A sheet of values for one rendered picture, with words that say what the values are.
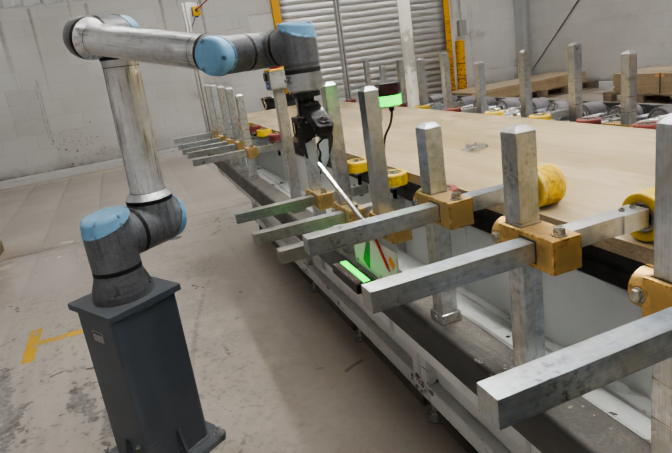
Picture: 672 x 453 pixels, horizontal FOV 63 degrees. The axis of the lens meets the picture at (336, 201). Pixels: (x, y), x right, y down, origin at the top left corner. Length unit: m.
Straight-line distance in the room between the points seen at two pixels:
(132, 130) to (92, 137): 7.22
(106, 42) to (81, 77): 7.41
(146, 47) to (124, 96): 0.36
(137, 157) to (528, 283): 1.32
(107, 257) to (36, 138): 7.37
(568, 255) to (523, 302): 0.12
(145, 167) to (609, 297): 1.37
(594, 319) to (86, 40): 1.40
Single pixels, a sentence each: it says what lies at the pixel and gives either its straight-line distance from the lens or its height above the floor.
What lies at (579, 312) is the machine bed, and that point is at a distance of 1.15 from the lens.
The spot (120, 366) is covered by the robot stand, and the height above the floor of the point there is 0.43.
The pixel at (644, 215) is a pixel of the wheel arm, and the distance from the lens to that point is 0.94.
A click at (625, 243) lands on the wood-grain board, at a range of 0.98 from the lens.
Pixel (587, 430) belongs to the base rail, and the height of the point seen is 0.70.
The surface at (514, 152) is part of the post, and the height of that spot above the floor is 1.08.
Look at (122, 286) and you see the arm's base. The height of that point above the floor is 0.65.
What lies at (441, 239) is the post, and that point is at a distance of 1.07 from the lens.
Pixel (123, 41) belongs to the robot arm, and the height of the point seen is 1.35.
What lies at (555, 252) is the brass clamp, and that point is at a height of 0.96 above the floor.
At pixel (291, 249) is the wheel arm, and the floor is 0.86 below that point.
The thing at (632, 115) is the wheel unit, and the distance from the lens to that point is 2.15.
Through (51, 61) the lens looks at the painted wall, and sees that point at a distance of 9.04.
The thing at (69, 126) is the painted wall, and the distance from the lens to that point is 9.05.
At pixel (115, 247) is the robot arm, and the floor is 0.78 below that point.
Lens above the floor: 1.25
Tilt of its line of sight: 15 degrees down
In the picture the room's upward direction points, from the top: 8 degrees counter-clockwise
